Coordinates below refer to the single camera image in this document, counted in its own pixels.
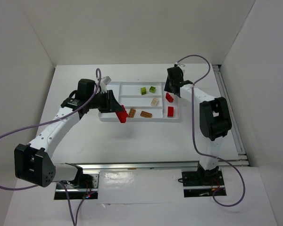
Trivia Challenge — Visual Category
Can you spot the red rounded lego brick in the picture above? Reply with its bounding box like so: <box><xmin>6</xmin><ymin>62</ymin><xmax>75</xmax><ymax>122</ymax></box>
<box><xmin>116</xmin><ymin>105</ymin><xmax>128</xmax><ymax>123</ymax></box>

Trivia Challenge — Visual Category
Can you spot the red stepped lego brick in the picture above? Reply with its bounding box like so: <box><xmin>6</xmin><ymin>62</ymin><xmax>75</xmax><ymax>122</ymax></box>
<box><xmin>165</xmin><ymin>92</ymin><xmax>174</xmax><ymax>103</ymax></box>

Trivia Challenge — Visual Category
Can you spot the orange lego plate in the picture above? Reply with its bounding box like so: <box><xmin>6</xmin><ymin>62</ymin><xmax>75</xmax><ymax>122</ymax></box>
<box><xmin>140</xmin><ymin>111</ymin><xmax>152</xmax><ymax>118</ymax></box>
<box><xmin>128</xmin><ymin>109</ymin><xmax>136</xmax><ymax>118</ymax></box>

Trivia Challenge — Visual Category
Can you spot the lime green lego brick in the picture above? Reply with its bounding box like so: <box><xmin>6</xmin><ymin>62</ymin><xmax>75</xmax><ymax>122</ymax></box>
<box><xmin>149</xmin><ymin>86</ymin><xmax>156</xmax><ymax>93</ymax></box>
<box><xmin>140</xmin><ymin>87</ymin><xmax>147</xmax><ymax>95</ymax></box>

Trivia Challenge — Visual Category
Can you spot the red square lego brick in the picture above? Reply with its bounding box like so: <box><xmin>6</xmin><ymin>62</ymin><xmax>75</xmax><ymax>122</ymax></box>
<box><xmin>167</xmin><ymin>106</ymin><xmax>175</xmax><ymax>118</ymax></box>

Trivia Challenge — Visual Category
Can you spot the cream lego plate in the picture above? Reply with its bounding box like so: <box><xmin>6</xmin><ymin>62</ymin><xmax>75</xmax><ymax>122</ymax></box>
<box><xmin>150</xmin><ymin>98</ymin><xmax>159</xmax><ymax>106</ymax></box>

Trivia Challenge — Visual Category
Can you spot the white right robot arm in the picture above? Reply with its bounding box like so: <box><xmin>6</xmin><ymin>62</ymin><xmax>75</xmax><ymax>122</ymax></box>
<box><xmin>164</xmin><ymin>65</ymin><xmax>232</xmax><ymax>184</ymax></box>

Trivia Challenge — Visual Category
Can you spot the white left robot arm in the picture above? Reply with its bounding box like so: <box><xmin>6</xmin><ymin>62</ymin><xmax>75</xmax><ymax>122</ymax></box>
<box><xmin>14</xmin><ymin>76</ymin><xmax>128</xmax><ymax>187</ymax></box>

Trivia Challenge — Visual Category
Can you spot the white divided sorting tray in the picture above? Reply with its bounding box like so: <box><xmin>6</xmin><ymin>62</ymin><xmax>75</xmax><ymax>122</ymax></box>
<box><xmin>107</xmin><ymin>81</ymin><xmax>180</xmax><ymax>122</ymax></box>

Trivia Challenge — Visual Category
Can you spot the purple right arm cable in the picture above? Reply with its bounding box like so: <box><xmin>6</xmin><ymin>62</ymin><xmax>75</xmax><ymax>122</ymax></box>
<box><xmin>174</xmin><ymin>55</ymin><xmax>246</xmax><ymax>208</ymax></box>

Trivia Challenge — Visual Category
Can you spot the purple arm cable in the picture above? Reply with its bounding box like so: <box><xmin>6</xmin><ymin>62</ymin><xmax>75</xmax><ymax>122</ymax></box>
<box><xmin>0</xmin><ymin>68</ymin><xmax>102</xmax><ymax>226</ymax></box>
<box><xmin>174</xmin><ymin>55</ymin><xmax>246</xmax><ymax>208</ymax></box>

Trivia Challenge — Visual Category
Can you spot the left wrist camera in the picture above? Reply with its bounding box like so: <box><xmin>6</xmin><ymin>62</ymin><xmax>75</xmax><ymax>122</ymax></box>
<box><xmin>100</xmin><ymin>76</ymin><xmax>111</xmax><ymax>93</ymax></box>

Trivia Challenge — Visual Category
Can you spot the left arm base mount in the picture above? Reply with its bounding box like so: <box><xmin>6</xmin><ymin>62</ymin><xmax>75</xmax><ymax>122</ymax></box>
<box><xmin>53</xmin><ymin>170</ymin><xmax>100</xmax><ymax>200</ymax></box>

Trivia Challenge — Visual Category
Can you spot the aluminium rail front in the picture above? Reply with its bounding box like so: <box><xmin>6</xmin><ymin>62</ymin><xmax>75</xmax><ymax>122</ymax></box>
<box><xmin>27</xmin><ymin>160</ymin><xmax>250</xmax><ymax>172</ymax></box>

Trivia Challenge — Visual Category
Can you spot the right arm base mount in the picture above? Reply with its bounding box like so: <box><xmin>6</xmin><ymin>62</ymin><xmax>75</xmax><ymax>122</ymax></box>
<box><xmin>177</xmin><ymin>171</ymin><xmax>226</xmax><ymax>198</ymax></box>

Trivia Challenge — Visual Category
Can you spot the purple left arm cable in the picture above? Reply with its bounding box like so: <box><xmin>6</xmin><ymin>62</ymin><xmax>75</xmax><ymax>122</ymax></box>
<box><xmin>0</xmin><ymin>68</ymin><xmax>102</xmax><ymax>226</ymax></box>

